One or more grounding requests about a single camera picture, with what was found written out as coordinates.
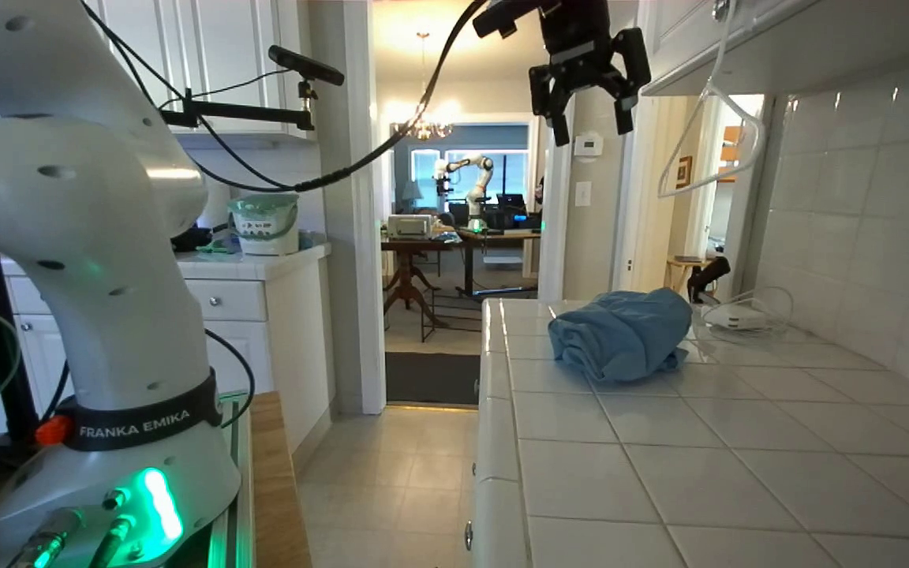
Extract glass chandelier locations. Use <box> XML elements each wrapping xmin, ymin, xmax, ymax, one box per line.
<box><xmin>388</xmin><ymin>28</ymin><xmax>459</xmax><ymax>145</ymax></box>

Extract white panelled upper cabinets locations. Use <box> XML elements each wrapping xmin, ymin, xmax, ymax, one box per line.
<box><xmin>83</xmin><ymin>0</ymin><xmax>306</xmax><ymax>143</ymax></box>

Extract black boom rod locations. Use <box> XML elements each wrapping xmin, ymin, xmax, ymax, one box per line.
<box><xmin>155</xmin><ymin>87</ymin><xmax>315</xmax><ymax>137</ymax></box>

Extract black camera bar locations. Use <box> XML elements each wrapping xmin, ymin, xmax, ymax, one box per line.
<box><xmin>264</xmin><ymin>45</ymin><xmax>348</xmax><ymax>90</ymax></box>

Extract small framed picture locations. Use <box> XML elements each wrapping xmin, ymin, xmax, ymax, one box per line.
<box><xmin>673</xmin><ymin>151</ymin><xmax>699</xmax><ymax>193</ymax></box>

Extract blue folded towel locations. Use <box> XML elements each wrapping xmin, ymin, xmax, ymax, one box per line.
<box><xmin>545</xmin><ymin>287</ymin><xmax>699</xmax><ymax>388</ymax></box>

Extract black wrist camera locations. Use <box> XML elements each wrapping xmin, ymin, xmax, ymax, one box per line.
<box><xmin>472</xmin><ymin>0</ymin><xmax>543</xmax><ymax>45</ymax></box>

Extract white green bucket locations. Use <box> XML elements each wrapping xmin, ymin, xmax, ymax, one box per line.
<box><xmin>227</xmin><ymin>189</ymin><xmax>303</xmax><ymax>260</ymax></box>

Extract small black device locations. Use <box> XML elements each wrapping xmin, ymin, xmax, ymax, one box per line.
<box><xmin>686</xmin><ymin>254</ymin><xmax>739</xmax><ymax>309</ymax></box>

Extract small wooden stool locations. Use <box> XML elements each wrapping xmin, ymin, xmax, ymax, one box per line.
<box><xmin>662</xmin><ymin>251</ymin><xmax>706</xmax><ymax>299</ymax></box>

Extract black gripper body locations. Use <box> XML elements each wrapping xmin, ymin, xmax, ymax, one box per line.
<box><xmin>536</xmin><ymin>0</ymin><xmax>618</xmax><ymax>72</ymax></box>

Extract black computer monitor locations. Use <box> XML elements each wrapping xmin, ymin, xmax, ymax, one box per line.
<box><xmin>493</xmin><ymin>193</ymin><xmax>543</xmax><ymax>236</ymax></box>

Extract long black cable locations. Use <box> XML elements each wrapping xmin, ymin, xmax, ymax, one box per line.
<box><xmin>80</xmin><ymin>0</ymin><xmax>497</xmax><ymax>199</ymax></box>

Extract white thermostat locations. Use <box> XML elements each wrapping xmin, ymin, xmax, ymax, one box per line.
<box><xmin>570</xmin><ymin>130</ymin><xmax>608</xmax><ymax>162</ymax></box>

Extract dark wooden table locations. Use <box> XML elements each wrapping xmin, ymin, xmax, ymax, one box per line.
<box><xmin>378</xmin><ymin>229</ymin><xmax>543</xmax><ymax>341</ymax></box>

